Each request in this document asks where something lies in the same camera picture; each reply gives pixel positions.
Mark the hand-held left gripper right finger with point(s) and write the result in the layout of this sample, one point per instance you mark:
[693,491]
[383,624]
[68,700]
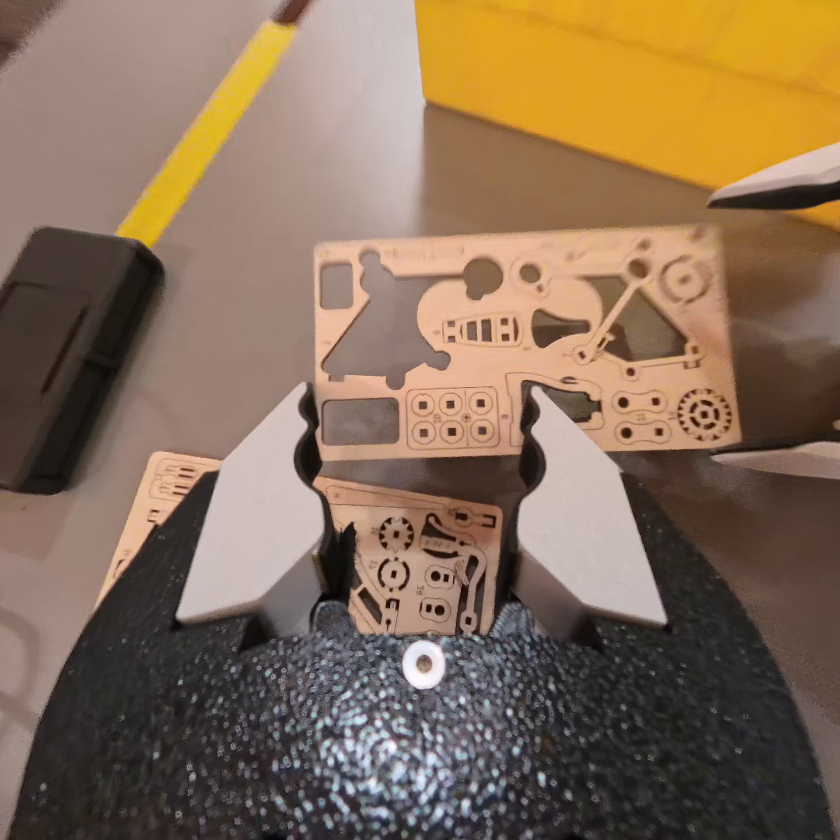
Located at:
[584,525]

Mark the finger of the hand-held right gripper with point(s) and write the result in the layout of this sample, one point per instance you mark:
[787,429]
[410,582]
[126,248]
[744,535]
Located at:
[800,459]
[787,180]

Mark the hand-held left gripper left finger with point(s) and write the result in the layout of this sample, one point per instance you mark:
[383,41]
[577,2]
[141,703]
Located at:
[256,512]

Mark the wooden sheet with triangle cutouts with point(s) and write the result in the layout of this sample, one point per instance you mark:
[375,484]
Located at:
[485,364]

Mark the wooden sheet with slot engravings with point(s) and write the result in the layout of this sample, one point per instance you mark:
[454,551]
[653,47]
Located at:
[157,499]

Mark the small wooden sheet with gears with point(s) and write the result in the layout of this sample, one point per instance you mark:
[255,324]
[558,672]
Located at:
[407,499]

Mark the yellow plastic bin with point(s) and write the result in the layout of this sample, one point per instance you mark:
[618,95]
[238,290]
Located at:
[623,79]

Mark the black plastic case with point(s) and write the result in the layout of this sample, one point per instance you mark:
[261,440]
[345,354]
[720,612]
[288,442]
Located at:
[72,367]

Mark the yellow tape strip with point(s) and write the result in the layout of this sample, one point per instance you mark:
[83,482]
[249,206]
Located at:
[210,131]

